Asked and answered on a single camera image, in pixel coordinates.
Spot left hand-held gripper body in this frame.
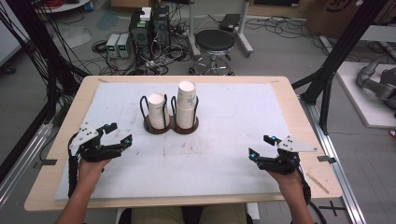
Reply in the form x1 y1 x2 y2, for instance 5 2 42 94
68 121 123 163

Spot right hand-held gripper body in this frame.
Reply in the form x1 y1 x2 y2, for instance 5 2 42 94
257 134 318 175

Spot dark wire cup holder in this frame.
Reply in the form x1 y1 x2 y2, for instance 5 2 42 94
139 93 200 135

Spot white paper cup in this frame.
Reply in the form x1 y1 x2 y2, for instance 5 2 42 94
147 92 170 120

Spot person's right hand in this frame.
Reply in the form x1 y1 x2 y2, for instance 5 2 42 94
267 170 304 195

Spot person's left hand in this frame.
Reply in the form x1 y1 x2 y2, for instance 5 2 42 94
78 158 111 189

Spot light wooden table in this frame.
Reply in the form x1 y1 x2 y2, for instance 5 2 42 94
23 75 344 213

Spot black tape strip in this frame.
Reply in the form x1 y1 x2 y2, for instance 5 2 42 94
317 155 337 164
33 159 58 169

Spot white foam mat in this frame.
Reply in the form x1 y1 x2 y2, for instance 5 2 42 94
54 81 311 201

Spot person's right leg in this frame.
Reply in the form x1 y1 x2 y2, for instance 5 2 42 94
199 203 249 224

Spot person's leg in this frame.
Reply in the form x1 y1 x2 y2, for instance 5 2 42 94
130 206 185 224
199 203 249 224

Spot tall stack of paper cups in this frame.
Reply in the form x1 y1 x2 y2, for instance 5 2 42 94
176 80 198 130

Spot black tape cross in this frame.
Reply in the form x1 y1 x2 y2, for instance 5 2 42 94
318 200 347 217

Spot white base board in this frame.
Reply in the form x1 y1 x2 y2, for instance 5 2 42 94
335 61 396 130

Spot white power strip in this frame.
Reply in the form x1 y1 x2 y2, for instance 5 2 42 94
145 59 170 69

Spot person's left leg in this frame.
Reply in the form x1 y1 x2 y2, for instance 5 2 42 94
130 206 185 224

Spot grey bench power supply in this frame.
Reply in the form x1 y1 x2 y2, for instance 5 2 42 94
106 33 120 59
117 33 132 60

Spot black computer tower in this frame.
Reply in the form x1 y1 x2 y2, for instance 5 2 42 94
128 10 154 61
151 5 172 51

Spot white metal stand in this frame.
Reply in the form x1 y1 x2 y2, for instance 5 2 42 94
186 0 255 59

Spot black round stool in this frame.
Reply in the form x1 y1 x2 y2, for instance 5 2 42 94
188 29 236 77

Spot small white box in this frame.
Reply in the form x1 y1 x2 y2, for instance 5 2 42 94
139 7 153 22

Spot flat black device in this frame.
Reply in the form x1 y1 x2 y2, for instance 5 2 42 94
219 13 242 33

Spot white round table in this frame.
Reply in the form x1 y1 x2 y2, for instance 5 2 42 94
34 0 92 14

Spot brown cardboard box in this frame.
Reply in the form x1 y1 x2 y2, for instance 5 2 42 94
305 0 363 39

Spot grey shelf board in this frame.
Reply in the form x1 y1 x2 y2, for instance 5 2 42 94
360 24 396 44

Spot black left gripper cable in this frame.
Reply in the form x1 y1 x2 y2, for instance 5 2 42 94
67 132 80 199

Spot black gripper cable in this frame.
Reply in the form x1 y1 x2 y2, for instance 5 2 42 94
295 166 328 224
67 132 80 199

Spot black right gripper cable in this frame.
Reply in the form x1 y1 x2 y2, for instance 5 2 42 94
295 166 328 224

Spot aluminium rail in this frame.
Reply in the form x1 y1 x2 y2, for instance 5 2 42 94
0 122 54 207
300 95 367 224

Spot black metal frame with cables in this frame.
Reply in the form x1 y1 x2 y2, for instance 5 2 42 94
0 0 92 185

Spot tangle of floor cables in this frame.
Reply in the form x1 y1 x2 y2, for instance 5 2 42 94
90 31 194 77

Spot black metal frame post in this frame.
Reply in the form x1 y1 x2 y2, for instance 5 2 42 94
291 0 390 135

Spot loose black floor cables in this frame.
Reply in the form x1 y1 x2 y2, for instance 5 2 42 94
245 16 329 58

